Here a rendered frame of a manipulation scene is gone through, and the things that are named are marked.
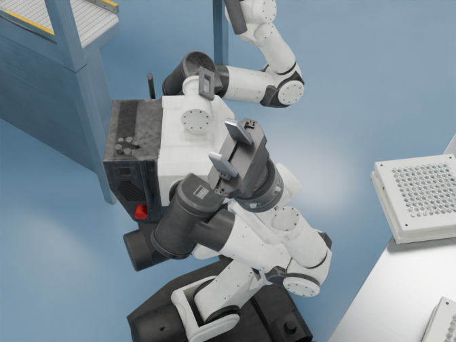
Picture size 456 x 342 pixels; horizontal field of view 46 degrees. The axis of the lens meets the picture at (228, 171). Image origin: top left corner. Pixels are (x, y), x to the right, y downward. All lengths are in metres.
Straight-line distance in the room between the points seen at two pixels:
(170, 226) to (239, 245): 0.15
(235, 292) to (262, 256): 0.81
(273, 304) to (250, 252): 1.07
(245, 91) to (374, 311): 0.67
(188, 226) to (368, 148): 2.00
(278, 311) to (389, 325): 0.80
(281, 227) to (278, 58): 0.58
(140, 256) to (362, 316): 0.61
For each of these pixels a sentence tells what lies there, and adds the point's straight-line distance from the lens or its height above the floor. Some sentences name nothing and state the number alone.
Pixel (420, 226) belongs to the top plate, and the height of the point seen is 0.95.
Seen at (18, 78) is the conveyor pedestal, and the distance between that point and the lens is 2.78.
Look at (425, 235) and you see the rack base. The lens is 1.59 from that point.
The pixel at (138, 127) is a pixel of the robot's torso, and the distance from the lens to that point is 1.26.
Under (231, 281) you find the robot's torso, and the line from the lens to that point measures 1.96.
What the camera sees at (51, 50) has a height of 0.83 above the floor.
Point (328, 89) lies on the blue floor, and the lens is 3.28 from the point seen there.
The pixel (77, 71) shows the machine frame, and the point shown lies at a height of 0.85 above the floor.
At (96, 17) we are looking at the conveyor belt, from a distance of 2.30.
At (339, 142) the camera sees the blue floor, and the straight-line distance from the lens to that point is 2.99.
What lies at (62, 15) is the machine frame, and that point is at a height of 1.10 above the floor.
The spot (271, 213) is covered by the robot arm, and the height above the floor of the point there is 1.39.
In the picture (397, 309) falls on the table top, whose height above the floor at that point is 0.88.
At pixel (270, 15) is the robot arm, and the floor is 1.39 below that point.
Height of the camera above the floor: 2.17
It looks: 51 degrees down
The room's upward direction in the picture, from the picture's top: straight up
